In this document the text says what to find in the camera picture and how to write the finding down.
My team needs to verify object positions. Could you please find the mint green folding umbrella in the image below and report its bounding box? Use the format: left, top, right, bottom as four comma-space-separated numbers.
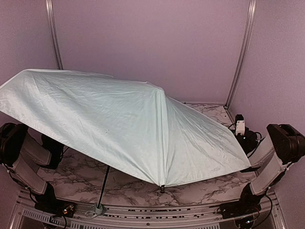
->
0, 69, 252, 217

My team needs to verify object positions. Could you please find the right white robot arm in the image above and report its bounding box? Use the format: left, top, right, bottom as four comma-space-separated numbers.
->
218, 124, 305, 219

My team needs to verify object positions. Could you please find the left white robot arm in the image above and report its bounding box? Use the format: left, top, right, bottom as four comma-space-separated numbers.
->
0, 123, 76, 218

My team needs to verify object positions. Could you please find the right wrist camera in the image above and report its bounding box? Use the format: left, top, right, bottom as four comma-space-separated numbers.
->
235, 114, 245, 136

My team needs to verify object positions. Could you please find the right aluminium frame post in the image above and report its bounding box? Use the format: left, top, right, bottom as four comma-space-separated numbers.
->
225, 0, 257, 110

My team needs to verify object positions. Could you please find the aluminium frame post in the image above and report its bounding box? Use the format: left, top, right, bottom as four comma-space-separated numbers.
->
45, 0, 63, 70
225, 0, 257, 110

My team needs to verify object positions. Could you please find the front aluminium rail base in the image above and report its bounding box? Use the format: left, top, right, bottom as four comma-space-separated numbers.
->
8, 189, 287, 229

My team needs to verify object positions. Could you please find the left aluminium frame post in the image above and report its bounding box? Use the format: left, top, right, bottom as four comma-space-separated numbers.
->
45, 0, 63, 70

